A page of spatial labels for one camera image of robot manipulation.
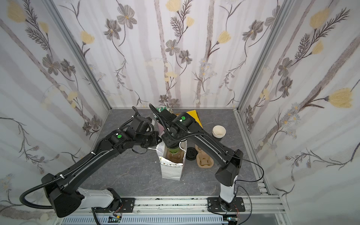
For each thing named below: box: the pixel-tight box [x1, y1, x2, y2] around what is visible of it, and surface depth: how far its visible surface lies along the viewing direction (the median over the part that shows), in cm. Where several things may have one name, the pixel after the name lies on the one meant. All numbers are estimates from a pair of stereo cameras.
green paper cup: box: [167, 147, 181, 155], surface depth 78 cm
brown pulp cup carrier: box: [195, 144, 215, 169], surface depth 90 cm
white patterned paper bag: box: [155, 140, 188, 181], surface depth 71 cm
